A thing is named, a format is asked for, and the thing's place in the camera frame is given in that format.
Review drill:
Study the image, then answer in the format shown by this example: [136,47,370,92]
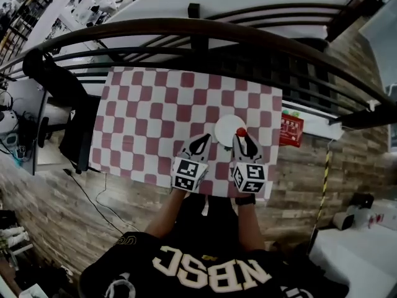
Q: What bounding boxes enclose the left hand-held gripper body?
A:
[171,149,210,194]

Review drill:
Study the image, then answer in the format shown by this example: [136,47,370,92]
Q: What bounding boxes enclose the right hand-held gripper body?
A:
[231,158,269,195]

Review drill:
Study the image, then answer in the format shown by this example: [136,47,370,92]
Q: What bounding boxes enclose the white round plate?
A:
[214,114,248,145]

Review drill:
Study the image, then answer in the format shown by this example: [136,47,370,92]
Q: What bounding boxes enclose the person's left forearm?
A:
[144,187,187,239]

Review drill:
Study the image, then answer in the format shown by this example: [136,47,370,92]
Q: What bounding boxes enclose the person's right forearm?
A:
[237,202,267,251]

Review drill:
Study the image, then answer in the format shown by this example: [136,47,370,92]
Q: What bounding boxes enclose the black wristwatch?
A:
[234,194,257,206]

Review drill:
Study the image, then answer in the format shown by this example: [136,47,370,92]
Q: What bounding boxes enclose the red white checkered tablecloth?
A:
[89,66,283,201]

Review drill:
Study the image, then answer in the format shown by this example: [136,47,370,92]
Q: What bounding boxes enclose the person's black trousers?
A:
[169,193,241,251]

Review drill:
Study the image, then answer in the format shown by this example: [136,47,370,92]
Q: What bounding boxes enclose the yellow black striped pole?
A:
[309,150,333,256]

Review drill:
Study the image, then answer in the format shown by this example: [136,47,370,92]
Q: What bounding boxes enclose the person's black printed shirt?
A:
[79,230,350,298]

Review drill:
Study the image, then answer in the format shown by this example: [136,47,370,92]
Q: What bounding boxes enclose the grey device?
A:
[332,211,355,232]

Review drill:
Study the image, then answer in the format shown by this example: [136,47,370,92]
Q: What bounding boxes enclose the dark metal railing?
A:
[0,2,397,130]

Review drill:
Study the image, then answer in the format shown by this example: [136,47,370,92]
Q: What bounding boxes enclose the white table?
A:
[308,225,397,298]

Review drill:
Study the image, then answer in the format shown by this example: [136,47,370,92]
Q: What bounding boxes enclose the white box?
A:
[368,199,397,231]

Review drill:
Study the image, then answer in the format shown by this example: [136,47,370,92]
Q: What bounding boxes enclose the white side desk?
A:
[5,78,49,176]

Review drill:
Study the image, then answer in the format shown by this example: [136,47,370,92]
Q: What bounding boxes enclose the white headset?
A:
[0,110,20,135]

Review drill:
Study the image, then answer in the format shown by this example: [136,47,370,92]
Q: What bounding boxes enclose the red wall box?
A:
[278,112,305,148]

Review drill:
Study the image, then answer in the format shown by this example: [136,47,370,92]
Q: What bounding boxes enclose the black floor cable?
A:
[63,168,141,233]

